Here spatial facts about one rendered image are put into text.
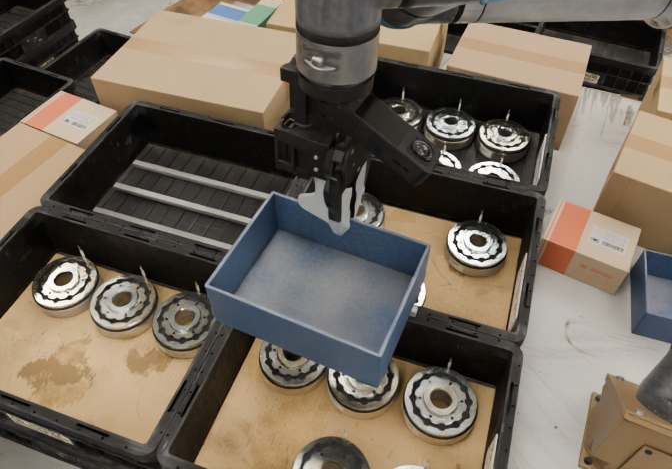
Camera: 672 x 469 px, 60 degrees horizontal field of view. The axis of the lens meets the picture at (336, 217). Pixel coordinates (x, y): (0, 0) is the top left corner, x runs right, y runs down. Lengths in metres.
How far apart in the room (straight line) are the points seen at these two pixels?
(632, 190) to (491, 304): 0.41
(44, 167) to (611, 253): 1.09
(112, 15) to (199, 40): 2.14
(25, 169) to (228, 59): 0.48
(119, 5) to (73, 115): 2.30
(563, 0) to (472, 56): 0.77
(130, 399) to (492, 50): 1.09
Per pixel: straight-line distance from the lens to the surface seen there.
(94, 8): 3.65
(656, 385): 0.93
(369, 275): 0.69
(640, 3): 0.76
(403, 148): 0.56
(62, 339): 1.01
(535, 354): 1.11
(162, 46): 1.43
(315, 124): 0.58
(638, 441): 0.94
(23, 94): 2.17
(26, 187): 1.22
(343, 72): 0.52
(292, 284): 0.69
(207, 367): 0.80
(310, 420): 0.86
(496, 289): 1.01
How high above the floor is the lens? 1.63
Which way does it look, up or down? 49 degrees down
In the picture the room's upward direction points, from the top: straight up
